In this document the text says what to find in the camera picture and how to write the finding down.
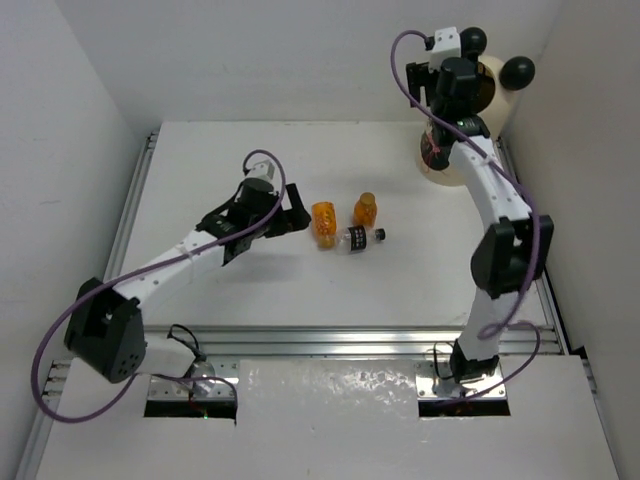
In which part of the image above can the orange fruit label bottle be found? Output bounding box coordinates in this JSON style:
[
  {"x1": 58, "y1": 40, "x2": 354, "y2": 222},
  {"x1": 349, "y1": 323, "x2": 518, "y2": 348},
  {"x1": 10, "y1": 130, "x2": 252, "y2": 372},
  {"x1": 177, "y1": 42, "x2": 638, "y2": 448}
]
[{"x1": 311, "y1": 202, "x2": 337, "y2": 249}]

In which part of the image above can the white foam block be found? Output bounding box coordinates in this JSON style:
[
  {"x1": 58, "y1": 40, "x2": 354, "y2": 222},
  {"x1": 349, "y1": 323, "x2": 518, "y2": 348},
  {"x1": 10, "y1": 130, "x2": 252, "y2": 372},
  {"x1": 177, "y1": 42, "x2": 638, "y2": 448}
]
[{"x1": 239, "y1": 359, "x2": 418, "y2": 424}]

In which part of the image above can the right aluminium side rail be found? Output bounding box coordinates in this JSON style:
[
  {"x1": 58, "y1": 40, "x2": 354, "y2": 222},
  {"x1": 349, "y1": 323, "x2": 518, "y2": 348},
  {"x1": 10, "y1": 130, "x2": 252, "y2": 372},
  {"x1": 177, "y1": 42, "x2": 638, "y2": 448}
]
[{"x1": 494, "y1": 133, "x2": 569, "y2": 351}]

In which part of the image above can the orange bottle with gold cap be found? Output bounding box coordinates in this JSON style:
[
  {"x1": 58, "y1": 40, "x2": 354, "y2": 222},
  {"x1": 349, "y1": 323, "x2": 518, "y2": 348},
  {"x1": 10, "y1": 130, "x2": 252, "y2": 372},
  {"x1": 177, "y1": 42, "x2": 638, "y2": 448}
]
[{"x1": 352, "y1": 192, "x2": 377, "y2": 228}]

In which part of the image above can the cream panda bin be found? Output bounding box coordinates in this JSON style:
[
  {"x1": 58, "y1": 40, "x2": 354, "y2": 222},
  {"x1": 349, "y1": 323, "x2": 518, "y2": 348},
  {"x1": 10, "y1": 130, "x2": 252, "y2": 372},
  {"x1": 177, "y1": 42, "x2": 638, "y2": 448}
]
[{"x1": 415, "y1": 27, "x2": 537, "y2": 188}]

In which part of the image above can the aluminium table rail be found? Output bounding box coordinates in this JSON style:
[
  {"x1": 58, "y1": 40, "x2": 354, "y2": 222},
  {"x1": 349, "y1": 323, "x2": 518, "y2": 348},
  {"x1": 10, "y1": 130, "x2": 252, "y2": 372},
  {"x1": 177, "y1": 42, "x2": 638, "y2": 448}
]
[{"x1": 144, "y1": 324, "x2": 566, "y2": 359}]

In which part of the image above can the left aluminium side rail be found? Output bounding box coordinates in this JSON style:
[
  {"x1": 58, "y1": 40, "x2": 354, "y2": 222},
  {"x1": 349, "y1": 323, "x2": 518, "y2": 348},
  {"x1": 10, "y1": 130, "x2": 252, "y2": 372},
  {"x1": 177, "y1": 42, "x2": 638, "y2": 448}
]
[{"x1": 103, "y1": 129, "x2": 160, "y2": 282}]

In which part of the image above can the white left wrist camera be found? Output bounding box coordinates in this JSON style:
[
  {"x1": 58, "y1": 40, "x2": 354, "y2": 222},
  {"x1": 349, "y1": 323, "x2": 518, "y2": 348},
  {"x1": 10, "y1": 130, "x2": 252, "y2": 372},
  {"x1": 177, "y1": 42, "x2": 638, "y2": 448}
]
[{"x1": 245, "y1": 159, "x2": 276, "y2": 184}]

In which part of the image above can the aluminium side rail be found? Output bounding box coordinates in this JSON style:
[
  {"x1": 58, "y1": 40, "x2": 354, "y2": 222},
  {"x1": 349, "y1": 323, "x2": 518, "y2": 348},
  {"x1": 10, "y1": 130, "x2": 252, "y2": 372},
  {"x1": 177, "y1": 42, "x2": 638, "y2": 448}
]
[
  {"x1": 494, "y1": 133, "x2": 569, "y2": 351},
  {"x1": 103, "y1": 129, "x2": 160, "y2": 282}
]

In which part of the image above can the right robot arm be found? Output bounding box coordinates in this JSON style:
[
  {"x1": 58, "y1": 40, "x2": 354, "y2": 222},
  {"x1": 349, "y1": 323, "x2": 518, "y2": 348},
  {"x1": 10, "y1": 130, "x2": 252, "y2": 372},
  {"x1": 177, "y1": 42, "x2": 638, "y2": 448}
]
[{"x1": 405, "y1": 57, "x2": 554, "y2": 383}]

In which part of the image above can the clear bottle black label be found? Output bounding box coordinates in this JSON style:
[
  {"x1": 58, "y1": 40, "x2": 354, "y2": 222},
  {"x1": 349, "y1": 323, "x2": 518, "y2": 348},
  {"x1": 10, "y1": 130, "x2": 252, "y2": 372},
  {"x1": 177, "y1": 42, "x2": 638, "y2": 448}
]
[{"x1": 336, "y1": 225, "x2": 386, "y2": 254}]

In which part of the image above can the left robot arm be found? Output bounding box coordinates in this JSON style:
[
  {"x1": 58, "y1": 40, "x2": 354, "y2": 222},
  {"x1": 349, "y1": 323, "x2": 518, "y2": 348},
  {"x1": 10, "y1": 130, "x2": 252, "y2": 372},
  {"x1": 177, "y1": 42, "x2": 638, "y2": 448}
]
[{"x1": 64, "y1": 180, "x2": 311, "y2": 384}]

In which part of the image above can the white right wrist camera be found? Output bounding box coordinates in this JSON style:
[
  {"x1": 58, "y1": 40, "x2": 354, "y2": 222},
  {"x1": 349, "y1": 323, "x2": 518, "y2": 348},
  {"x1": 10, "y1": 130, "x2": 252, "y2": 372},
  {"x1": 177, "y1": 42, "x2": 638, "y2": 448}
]
[{"x1": 429, "y1": 27, "x2": 461, "y2": 71}]

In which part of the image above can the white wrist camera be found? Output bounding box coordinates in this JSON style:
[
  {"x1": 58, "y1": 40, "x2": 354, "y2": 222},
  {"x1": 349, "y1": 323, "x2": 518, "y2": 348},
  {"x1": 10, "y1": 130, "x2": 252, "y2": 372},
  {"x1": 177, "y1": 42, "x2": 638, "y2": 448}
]
[
  {"x1": 245, "y1": 159, "x2": 276, "y2": 184},
  {"x1": 429, "y1": 27, "x2": 461, "y2": 71}
]

